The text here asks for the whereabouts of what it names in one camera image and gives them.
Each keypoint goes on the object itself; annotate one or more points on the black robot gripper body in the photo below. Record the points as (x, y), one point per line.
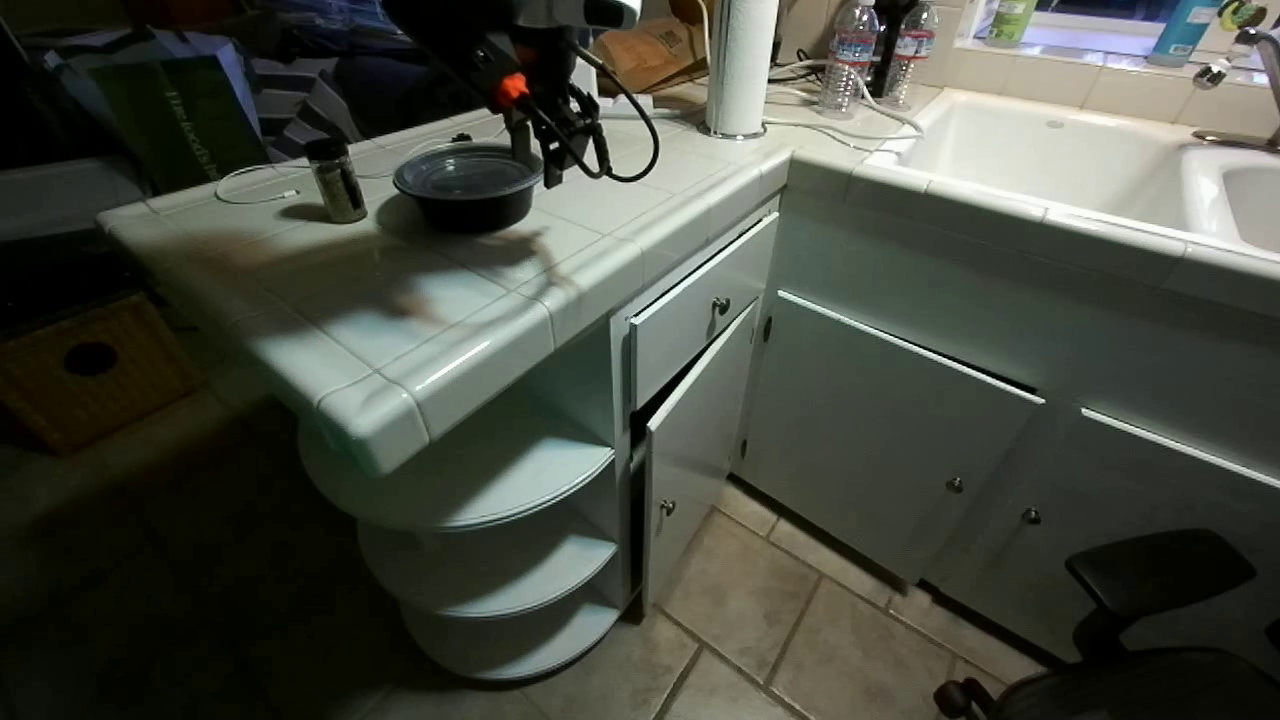
(533, 73)

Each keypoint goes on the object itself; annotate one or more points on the black round lunchbox bowl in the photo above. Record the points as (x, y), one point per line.
(466, 208)

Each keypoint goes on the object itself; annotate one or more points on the small spice shaker jar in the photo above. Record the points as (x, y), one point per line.
(343, 187)

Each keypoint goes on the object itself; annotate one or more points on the white paper towel roll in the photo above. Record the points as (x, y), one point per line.
(742, 65)

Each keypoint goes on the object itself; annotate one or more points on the white cabinet drawer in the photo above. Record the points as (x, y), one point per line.
(681, 324)

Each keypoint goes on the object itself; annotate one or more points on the clear round disc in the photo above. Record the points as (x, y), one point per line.
(253, 187)

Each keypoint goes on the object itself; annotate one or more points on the clear plastic water bottle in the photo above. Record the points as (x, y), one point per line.
(848, 53)
(919, 44)

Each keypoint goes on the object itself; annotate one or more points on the white rounded shelf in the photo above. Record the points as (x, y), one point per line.
(521, 573)
(505, 481)
(533, 645)

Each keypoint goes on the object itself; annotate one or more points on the narrow white cabinet door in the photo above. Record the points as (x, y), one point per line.
(693, 454)

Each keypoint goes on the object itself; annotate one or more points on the dark green book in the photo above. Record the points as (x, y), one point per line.
(175, 123)

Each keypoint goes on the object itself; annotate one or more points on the wide white cabinet door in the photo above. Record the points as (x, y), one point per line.
(1146, 494)
(867, 427)

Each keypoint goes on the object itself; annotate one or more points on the cardboard box with round hole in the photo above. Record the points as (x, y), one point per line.
(127, 386)

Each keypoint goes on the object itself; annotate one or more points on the green dish soap bottle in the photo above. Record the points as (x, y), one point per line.
(1013, 17)

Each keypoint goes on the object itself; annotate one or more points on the white double sink basin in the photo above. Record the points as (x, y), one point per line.
(1041, 163)

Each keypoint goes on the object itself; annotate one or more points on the blue bottle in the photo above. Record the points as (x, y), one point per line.
(1187, 25)

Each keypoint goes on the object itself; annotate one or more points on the chrome sink faucet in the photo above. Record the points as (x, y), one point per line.
(1265, 65)

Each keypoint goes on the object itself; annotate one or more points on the black office chair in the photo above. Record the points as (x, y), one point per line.
(1161, 565)

